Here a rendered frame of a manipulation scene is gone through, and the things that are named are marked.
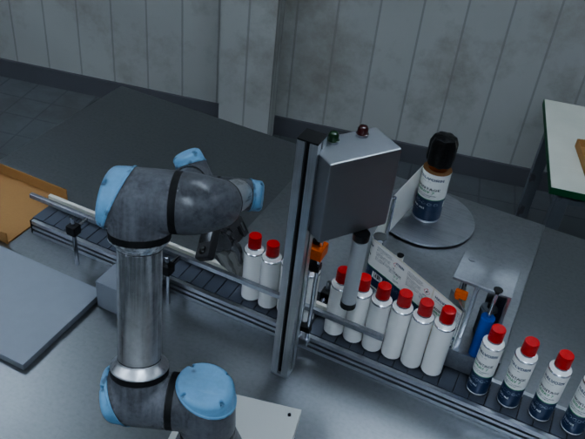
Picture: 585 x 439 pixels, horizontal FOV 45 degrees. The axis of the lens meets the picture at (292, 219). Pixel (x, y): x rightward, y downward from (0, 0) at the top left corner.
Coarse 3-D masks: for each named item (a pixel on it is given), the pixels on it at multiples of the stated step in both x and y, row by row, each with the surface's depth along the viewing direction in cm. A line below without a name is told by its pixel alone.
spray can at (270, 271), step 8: (272, 240) 176; (272, 248) 174; (264, 256) 177; (272, 256) 175; (280, 256) 178; (264, 264) 177; (272, 264) 176; (280, 264) 178; (264, 272) 178; (272, 272) 177; (264, 280) 180; (272, 280) 179; (272, 288) 181; (264, 296) 183; (264, 304) 184; (272, 304) 185
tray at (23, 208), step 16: (0, 176) 229; (16, 176) 228; (32, 176) 224; (0, 192) 222; (16, 192) 223; (48, 192) 224; (64, 192) 221; (0, 208) 216; (16, 208) 216; (32, 208) 217; (0, 224) 210; (16, 224) 210; (0, 240) 204
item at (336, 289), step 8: (344, 272) 169; (336, 280) 171; (344, 280) 170; (336, 288) 171; (336, 296) 172; (328, 304) 175; (336, 304) 173; (336, 312) 175; (344, 312) 175; (328, 320) 177; (328, 328) 179; (336, 328) 178; (336, 336) 180
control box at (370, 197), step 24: (360, 144) 140; (384, 144) 141; (336, 168) 134; (360, 168) 138; (384, 168) 141; (336, 192) 138; (360, 192) 142; (384, 192) 145; (312, 216) 144; (336, 216) 142; (360, 216) 146; (384, 216) 150
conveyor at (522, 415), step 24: (48, 216) 208; (96, 240) 201; (192, 264) 197; (216, 288) 190; (240, 288) 191; (264, 312) 185; (384, 360) 175; (432, 384) 171; (456, 384) 171; (552, 432) 163
